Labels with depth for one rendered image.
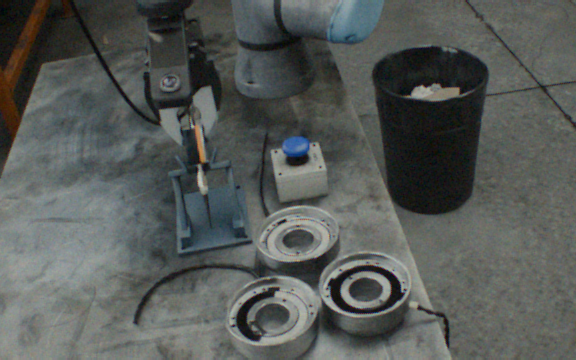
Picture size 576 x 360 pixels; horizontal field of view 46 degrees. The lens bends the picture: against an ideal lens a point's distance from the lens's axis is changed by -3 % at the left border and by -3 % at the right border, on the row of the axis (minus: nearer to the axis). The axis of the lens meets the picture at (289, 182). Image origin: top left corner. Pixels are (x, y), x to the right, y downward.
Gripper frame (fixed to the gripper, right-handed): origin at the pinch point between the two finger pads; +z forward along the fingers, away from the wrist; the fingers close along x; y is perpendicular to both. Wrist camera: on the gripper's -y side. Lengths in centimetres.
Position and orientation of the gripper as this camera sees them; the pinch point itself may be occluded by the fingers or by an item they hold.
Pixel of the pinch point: (194, 138)
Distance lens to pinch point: 94.0
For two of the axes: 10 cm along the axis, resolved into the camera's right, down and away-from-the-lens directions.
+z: 1.0, 7.5, 6.5
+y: -1.5, -6.3, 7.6
